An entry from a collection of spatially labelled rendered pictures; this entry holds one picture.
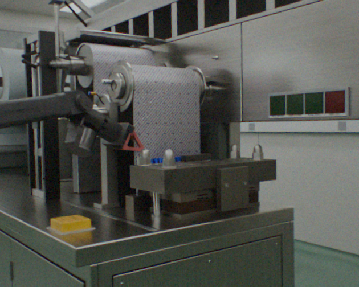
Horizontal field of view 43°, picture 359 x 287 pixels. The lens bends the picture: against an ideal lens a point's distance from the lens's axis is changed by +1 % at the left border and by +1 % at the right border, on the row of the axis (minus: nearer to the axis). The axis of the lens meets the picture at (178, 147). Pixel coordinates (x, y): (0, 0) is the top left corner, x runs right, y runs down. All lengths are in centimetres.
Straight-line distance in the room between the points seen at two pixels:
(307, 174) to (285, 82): 294
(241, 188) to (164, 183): 24
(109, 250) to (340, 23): 75
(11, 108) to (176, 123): 52
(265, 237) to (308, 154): 294
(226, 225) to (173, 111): 39
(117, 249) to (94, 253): 5
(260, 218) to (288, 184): 311
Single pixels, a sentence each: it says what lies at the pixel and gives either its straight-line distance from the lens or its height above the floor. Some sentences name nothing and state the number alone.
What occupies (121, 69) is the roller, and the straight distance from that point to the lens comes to 130.
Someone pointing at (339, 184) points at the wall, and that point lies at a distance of 400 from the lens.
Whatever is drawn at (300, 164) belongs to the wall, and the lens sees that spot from 421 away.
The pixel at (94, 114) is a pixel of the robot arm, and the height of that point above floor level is 117.
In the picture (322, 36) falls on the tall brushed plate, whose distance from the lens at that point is 122.
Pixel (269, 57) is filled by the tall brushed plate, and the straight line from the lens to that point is 132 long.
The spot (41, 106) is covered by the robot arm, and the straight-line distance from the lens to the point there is 106.
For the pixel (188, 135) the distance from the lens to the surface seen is 136.
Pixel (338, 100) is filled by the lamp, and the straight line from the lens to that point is 116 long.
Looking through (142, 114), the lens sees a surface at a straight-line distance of 127.
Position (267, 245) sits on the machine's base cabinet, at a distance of 126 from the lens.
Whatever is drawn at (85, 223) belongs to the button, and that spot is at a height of 92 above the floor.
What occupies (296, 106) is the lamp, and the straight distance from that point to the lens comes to 124.
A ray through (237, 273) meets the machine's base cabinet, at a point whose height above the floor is 75.
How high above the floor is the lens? 114
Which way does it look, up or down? 3 degrees down
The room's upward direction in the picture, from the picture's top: 1 degrees counter-clockwise
